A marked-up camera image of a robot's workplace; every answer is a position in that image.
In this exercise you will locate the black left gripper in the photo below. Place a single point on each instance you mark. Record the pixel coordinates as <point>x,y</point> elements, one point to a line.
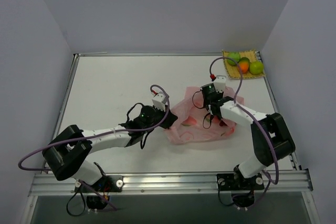
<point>163,115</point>

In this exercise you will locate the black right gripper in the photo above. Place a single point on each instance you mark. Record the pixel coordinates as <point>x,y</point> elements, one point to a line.
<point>213,107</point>

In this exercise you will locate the pink plastic bag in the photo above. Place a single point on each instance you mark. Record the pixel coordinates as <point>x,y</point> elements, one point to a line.
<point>194,124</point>

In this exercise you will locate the orange green fake mango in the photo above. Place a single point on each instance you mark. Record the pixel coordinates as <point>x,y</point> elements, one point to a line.
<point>244,64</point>

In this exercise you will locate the green fake pear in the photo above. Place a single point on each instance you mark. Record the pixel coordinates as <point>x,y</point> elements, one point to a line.
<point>256,68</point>

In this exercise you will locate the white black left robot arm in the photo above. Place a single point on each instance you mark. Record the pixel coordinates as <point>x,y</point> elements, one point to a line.
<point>68,160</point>

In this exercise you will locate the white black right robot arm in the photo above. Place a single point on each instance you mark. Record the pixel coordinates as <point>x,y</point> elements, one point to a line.
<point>272,140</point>

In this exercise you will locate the red fake grape bunch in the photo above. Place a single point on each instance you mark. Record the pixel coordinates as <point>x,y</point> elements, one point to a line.
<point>222,123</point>

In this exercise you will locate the yellow woven mat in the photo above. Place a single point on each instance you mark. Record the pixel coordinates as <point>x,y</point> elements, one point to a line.
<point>233,71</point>

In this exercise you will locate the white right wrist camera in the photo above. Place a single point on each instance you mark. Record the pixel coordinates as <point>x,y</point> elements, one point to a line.
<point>218,83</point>

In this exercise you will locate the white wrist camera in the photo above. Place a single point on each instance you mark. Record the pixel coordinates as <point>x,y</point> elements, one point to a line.
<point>159,101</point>
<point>218,83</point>

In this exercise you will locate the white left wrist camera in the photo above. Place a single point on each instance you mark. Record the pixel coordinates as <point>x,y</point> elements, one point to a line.
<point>159,101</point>

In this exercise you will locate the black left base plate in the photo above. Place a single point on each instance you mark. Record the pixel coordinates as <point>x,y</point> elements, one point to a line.
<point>97,183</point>

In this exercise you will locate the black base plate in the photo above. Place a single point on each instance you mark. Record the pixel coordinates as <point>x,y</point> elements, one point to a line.
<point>235,182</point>
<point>97,183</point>

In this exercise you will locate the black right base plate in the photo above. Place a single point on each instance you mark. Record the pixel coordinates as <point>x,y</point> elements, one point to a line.
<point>235,182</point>

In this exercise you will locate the aluminium front rail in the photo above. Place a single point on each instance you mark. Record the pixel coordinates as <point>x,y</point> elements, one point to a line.
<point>168,184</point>

